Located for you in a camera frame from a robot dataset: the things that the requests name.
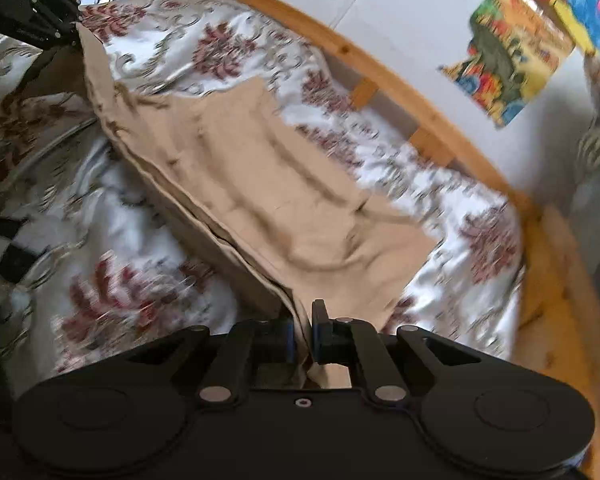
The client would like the beige large garment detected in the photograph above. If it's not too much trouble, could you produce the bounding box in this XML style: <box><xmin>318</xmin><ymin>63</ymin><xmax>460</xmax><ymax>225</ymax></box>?
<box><xmin>79</xmin><ymin>29</ymin><xmax>434</xmax><ymax>388</ymax></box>

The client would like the white floral bedspread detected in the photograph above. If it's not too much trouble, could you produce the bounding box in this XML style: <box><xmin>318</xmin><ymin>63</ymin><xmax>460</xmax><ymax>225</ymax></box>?
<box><xmin>0</xmin><ymin>0</ymin><xmax>522</xmax><ymax>394</ymax></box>

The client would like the wooden bed frame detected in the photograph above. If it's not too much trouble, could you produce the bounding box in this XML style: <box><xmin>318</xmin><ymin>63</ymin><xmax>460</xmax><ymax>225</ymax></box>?
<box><xmin>49</xmin><ymin>0</ymin><xmax>600</xmax><ymax>480</ymax></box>

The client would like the colourful wall picture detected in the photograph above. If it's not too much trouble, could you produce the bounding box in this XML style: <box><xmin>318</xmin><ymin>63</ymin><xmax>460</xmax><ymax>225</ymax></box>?
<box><xmin>438</xmin><ymin>0</ymin><xmax>574</xmax><ymax>129</ymax></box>

